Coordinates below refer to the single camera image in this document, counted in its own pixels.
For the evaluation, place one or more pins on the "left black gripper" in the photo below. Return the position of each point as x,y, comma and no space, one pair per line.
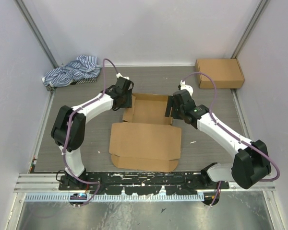
128,104

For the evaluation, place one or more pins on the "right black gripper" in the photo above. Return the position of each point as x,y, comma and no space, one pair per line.
171,103

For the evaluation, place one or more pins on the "brown cardboard box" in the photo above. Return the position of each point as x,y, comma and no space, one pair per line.
226,73
146,139

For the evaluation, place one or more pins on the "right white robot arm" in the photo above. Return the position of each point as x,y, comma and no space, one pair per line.
250,158

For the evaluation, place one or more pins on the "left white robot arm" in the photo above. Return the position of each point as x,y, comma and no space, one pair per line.
69,127

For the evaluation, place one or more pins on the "folded brown cardboard box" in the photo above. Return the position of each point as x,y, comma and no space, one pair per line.
226,73

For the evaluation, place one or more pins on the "blue striped cloth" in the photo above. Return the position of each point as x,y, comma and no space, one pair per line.
83,69

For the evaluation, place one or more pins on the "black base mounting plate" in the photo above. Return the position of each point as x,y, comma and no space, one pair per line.
140,183

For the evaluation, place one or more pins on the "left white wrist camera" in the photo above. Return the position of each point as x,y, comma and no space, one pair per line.
119,75

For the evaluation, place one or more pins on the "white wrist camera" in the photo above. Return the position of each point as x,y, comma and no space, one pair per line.
119,75
183,86

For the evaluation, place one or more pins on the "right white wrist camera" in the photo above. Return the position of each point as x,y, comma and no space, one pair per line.
183,86

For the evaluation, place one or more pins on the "aluminium front rail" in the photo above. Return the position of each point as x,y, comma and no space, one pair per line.
46,182

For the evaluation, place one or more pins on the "slotted cable duct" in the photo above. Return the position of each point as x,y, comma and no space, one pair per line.
61,197

